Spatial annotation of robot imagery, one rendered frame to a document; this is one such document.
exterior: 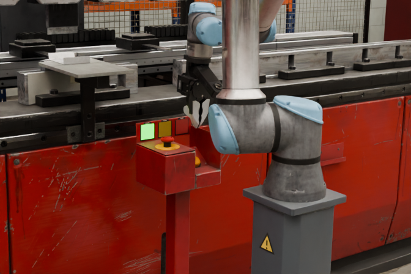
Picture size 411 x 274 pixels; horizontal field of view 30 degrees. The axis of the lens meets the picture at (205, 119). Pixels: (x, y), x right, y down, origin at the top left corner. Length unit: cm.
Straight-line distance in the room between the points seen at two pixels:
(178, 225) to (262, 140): 64
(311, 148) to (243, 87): 22
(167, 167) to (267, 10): 53
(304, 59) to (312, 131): 120
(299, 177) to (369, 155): 137
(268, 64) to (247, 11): 113
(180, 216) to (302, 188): 60
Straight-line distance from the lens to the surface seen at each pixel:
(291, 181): 180
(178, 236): 232
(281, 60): 289
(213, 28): 205
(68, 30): 242
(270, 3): 196
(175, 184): 219
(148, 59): 283
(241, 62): 173
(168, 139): 221
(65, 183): 234
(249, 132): 173
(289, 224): 179
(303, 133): 177
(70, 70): 221
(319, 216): 183
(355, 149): 308
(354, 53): 316
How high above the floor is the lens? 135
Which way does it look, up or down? 13 degrees down
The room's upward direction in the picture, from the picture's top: 1 degrees clockwise
